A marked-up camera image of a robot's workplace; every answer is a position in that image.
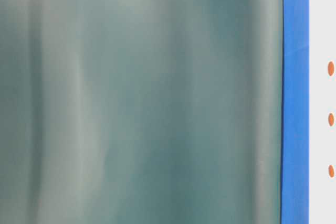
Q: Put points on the blue table cloth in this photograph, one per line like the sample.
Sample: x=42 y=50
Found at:
x=295 y=113

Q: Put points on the large white foam board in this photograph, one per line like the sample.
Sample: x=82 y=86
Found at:
x=322 y=111

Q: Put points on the teal backdrop curtain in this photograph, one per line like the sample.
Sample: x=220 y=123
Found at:
x=141 y=111

